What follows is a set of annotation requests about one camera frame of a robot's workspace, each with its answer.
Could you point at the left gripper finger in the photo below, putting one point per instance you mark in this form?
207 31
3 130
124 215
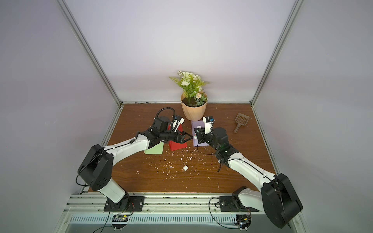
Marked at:
185 140
185 134

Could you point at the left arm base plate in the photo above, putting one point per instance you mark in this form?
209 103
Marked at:
127 203

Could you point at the artificial flower plant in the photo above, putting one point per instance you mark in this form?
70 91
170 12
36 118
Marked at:
193 88

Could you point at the beige flower pot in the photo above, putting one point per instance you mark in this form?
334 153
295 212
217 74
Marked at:
193 113

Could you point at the red envelope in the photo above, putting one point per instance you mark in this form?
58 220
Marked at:
177 146

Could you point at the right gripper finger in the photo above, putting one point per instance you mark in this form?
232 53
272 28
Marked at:
201 142
199 132

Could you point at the purple envelope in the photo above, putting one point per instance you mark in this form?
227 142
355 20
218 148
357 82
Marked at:
197 124

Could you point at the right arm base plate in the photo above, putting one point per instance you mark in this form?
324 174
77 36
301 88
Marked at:
232 204

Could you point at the brown plastic scoop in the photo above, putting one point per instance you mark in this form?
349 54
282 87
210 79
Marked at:
241 120

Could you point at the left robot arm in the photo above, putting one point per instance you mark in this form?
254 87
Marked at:
96 168

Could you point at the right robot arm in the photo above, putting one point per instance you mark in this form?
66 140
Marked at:
275 194

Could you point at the green envelope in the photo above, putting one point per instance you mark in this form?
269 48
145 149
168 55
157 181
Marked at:
157 149

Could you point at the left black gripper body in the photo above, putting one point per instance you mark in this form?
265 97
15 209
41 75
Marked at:
170 136

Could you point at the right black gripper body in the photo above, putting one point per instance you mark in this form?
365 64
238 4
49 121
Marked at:
201 136

